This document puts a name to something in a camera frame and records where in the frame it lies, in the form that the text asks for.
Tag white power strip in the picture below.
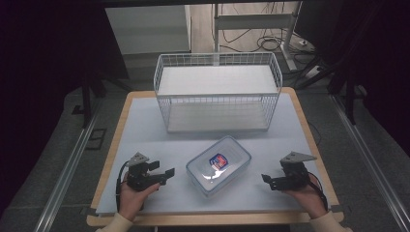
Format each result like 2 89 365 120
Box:
304 65 324 80

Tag black floor cables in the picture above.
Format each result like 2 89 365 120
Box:
220 27 318 66

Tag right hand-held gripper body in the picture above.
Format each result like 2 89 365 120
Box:
279 151 317 191

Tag clear plastic food container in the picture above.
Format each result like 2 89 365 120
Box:
185 134 252 198

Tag person's left hand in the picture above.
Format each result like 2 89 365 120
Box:
118 180 161 222

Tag black floor plate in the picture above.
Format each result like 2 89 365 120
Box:
84 128 107 151

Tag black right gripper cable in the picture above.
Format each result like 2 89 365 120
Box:
307 171 330 212

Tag black stand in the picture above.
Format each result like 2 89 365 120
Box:
328 64 366 126
79 72 132 129

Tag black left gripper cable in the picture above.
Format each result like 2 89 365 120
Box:
115 160 131 213

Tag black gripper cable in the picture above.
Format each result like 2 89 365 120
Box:
307 171 330 212
115 160 131 213

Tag white wire basket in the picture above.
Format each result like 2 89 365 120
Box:
153 51 283 133

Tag white metal desk frame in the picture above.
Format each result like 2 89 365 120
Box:
212 1 303 73

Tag white table mat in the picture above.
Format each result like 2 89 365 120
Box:
95 96 327 216

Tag person's right hand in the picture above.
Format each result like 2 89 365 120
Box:
283 180 328 220

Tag white cabinet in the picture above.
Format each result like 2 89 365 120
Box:
104 4 191 55

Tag aluminium floor rail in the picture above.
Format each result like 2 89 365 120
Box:
33 96 104 232
330 95 410 232

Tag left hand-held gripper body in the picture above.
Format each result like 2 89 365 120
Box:
126 152 162 192

